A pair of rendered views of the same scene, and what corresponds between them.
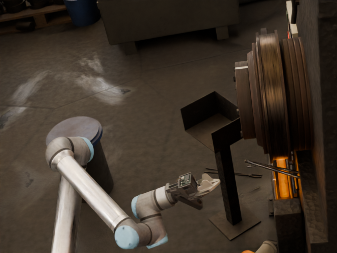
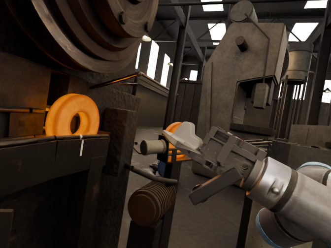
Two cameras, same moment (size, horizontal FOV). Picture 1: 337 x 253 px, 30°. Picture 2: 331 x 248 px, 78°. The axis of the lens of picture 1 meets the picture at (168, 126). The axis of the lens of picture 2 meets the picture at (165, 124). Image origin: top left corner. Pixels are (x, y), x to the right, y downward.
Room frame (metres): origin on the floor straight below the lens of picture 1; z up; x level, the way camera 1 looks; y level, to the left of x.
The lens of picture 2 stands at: (2.30, -0.08, 0.79)
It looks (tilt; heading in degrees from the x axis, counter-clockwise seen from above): 1 degrees down; 188
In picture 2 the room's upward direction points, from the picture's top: 9 degrees clockwise
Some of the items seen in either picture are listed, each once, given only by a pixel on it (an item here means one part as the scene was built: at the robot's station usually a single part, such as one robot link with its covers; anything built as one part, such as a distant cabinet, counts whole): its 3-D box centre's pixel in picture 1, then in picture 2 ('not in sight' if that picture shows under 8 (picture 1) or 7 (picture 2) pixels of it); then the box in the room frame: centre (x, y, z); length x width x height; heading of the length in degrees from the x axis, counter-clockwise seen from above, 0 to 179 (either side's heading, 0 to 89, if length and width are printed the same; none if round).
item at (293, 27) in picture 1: (293, 36); not in sight; (2.12, -0.56, 1.15); 0.26 x 0.02 x 0.18; 169
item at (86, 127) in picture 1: (83, 161); not in sight; (2.85, 0.52, 0.22); 0.32 x 0.32 x 0.43
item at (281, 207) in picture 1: (290, 228); (116, 140); (1.58, -0.35, 0.68); 0.11 x 0.08 x 0.24; 79
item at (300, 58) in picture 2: not in sight; (289, 101); (-6.39, 3.45, 2.25); 0.92 x 0.92 x 4.50
